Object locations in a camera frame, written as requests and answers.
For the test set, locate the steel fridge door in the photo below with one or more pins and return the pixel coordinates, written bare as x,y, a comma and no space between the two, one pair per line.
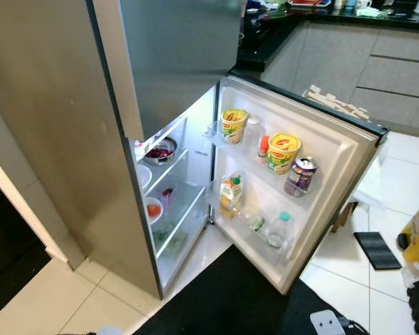
335,150

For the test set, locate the steel fridge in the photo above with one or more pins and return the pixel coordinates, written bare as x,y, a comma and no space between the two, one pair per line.
56,139

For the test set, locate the white plastic bag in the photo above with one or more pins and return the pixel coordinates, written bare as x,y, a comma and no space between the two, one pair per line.
366,185

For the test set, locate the grey kitchen cabinet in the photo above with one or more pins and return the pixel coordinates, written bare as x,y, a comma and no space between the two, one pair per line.
398,77

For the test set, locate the small black ribbed mat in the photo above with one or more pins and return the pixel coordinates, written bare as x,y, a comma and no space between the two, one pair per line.
377,250

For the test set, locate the small brown box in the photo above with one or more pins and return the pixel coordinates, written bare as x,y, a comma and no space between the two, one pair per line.
343,216

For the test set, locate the white foam packing piece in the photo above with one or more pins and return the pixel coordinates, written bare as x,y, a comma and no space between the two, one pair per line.
335,105

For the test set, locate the purple drink can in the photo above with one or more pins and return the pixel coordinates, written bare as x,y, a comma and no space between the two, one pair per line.
300,176

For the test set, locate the yellow lid Maggi cup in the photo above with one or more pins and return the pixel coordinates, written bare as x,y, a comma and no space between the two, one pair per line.
283,152

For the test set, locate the green cap water bottle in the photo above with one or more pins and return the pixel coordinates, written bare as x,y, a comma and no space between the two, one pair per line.
281,232

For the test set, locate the green cloth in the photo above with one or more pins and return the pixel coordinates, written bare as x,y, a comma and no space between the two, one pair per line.
371,12

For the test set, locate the small red cap bottle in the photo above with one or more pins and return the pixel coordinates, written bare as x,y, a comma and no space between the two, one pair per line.
263,148

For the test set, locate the clear plastic bottle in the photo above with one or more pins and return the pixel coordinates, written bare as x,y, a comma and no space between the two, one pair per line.
252,131

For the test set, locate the green label clear bottle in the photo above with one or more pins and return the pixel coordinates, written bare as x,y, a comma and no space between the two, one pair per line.
255,223

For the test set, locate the Peel Fresh juice pouch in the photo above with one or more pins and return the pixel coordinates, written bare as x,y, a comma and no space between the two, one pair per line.
230,195

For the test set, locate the black kitchen countertop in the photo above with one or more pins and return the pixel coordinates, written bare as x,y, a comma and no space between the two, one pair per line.
265,49

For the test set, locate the red tray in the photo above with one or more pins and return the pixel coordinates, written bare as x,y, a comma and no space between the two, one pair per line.
307,3

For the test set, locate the purple plastic cup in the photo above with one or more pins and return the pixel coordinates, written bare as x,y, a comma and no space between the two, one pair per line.
167,197

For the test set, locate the steel bowl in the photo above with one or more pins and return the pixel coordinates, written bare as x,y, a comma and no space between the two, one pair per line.
160,160

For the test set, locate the dark red beet pieces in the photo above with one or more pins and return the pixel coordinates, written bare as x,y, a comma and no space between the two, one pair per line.
160,150

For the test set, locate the green leafy vegetables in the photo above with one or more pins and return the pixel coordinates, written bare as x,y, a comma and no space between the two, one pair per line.
169,237

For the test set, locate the reddish brown fruit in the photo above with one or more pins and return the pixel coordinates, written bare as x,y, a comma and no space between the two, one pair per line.
153,209

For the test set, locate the white bowl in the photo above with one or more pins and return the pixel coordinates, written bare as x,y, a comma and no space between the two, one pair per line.
148,220

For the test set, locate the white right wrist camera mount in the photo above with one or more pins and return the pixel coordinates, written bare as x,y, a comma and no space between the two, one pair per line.
328,323

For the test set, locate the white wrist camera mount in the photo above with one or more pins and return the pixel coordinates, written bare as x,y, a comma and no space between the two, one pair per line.
108,331
328,323

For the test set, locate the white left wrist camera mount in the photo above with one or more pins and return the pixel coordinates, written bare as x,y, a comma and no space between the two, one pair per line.
108,331

